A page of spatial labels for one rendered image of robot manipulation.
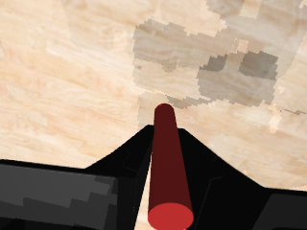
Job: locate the red peg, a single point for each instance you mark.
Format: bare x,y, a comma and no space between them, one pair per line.
170,206

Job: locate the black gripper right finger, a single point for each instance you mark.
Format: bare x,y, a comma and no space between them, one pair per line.
223,198

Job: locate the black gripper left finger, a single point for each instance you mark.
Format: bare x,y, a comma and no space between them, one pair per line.
105,196

